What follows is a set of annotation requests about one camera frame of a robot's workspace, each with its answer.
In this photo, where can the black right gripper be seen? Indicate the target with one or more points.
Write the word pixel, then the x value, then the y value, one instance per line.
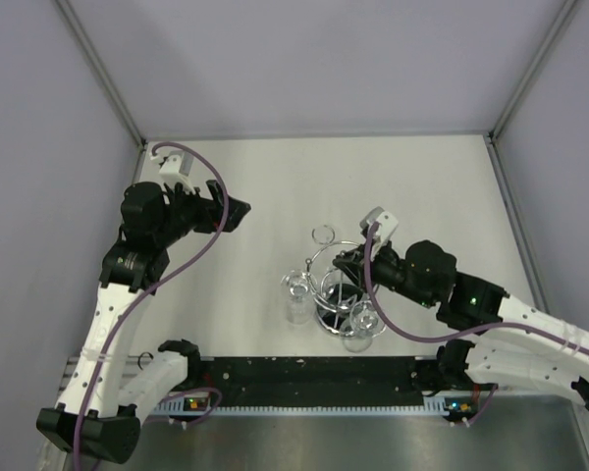
pixel 351 263

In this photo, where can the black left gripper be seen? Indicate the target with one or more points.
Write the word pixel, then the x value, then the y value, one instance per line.
pixel 210 211

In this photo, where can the chrome wire wine glass rack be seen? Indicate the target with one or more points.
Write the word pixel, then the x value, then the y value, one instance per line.
pixel 333 292

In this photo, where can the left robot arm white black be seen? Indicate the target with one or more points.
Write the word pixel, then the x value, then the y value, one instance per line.
pixel 97 415

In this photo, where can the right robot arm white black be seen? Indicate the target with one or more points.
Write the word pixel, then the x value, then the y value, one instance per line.
pixel 495 338

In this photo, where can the clear glass on rack left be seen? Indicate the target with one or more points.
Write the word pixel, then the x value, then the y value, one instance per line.
pixel 298 297

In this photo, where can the clear glass on rack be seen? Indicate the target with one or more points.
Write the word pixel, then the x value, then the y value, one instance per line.
pixel 298 297
pixel 361 327

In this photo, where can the clear glass on rack front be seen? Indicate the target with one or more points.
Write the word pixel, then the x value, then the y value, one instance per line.
pixel 361 327

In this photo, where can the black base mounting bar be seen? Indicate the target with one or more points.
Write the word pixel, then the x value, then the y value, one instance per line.
pixel 321 381

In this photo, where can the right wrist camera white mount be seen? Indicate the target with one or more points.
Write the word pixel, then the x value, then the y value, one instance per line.
pixel 381 223

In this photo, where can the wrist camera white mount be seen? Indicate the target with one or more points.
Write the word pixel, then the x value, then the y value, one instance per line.
pixel 381 223
pixel 174 168

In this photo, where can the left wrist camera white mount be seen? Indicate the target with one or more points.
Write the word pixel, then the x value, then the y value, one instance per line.
pixel 174 168

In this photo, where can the left aluminium frame post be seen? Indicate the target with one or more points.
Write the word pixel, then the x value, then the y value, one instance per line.
pixel 68 14

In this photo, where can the aluminium frame post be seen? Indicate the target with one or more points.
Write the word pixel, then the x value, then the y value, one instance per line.
pixel 68 14
pixel 540 56

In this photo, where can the white slotted cable duct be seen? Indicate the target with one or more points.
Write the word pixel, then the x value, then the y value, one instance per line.
pixel 429 406

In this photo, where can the right aluminium frame post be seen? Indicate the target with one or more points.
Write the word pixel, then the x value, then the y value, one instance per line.
pixel 540 56

